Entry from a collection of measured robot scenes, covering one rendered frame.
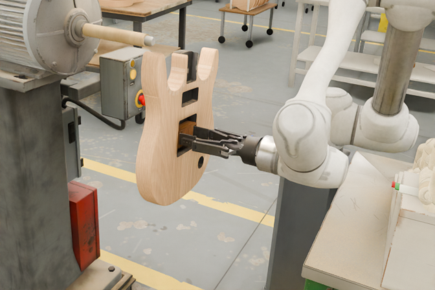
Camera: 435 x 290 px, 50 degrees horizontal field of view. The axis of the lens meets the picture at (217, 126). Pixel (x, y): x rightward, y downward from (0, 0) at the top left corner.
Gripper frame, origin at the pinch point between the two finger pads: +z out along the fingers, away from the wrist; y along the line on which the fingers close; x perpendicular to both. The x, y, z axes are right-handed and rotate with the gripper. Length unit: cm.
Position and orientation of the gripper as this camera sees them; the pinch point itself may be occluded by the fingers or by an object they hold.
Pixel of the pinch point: (188, 134)
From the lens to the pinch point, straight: 123.8
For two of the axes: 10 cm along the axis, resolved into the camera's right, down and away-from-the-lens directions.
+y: 4.2, -2.4, 8.8
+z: -9.0, -2.0, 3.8
